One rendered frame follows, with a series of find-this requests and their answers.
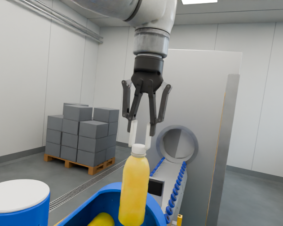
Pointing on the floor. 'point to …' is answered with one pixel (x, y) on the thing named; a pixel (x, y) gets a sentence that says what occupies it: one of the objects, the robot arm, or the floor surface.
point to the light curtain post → (222, 149)
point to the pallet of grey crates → (82, 136)
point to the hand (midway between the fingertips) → (140, 135)
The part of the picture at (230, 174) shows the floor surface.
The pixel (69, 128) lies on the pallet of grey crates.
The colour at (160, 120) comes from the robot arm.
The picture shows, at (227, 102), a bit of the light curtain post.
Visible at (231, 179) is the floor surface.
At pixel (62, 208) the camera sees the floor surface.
